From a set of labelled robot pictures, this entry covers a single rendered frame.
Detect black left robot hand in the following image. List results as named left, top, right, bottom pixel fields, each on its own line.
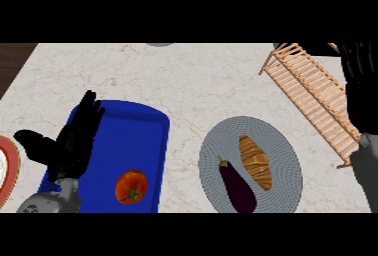
left=12, top=89, right=107, bottom=184

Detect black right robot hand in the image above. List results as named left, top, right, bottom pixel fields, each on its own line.
left=336, top=42, right=378, bottom=136

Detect wooden tiered shelf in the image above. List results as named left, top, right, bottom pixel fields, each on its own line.
left=259, top=42, right=362, bottom=170

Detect grey round placemat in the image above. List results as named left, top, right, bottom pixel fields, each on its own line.
left=197, top=115, right=304, bottom=214

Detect golden croissant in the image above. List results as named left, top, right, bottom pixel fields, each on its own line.
left=238, top=134, right=273, bottom=192

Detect blue tray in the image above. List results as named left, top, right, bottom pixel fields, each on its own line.
left=37, top=99, right=172, bottom=214

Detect red-rimmed white plate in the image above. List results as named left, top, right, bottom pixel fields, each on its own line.
left=0, top=134, right=22, bottom=210

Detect red tomato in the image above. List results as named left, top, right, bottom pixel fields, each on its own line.
left=114, top=169, right=151, bottom=205

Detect purple eggplant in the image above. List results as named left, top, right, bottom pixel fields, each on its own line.
left=217, top=156, right=259, bottom=214

